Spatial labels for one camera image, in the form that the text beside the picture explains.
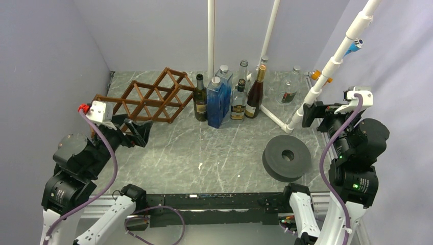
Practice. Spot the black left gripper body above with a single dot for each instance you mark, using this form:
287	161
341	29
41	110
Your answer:
115	137

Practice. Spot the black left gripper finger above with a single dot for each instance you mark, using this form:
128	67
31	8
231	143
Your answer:
118	120
139	132

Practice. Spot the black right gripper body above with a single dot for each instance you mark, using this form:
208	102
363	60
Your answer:
333	121

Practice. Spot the dark wine bottle gold cap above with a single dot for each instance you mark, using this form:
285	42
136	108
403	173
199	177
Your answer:
255	94

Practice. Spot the dark bottle silver cap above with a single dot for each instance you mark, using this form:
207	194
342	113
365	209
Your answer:
200	99

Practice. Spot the clear bottle red black label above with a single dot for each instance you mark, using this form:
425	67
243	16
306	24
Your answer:
268	75

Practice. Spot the clear bottle black cap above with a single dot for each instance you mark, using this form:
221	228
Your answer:
238	101

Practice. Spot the blue label clear bottle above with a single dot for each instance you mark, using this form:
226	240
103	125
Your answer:
215	102

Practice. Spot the tall clear bottle black label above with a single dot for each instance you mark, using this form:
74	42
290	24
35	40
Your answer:
242	72

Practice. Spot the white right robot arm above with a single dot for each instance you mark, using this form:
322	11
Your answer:
352	178

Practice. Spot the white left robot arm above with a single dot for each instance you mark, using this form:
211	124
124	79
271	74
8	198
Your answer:
79	160

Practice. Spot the brown wooden wine rack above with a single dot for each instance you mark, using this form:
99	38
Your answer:
160	101

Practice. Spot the orange clip on pipe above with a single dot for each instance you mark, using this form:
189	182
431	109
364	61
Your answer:
316	74

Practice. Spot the black round perforated speaker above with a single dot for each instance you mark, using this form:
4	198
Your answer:
286	158

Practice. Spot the blue clip on pipe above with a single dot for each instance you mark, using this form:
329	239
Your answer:
355	46

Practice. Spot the clear bottle by right wall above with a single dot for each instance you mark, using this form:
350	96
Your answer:
289	86

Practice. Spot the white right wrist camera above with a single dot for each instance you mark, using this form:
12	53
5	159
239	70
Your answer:
350	95

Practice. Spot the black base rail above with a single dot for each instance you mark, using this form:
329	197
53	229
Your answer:
266	208

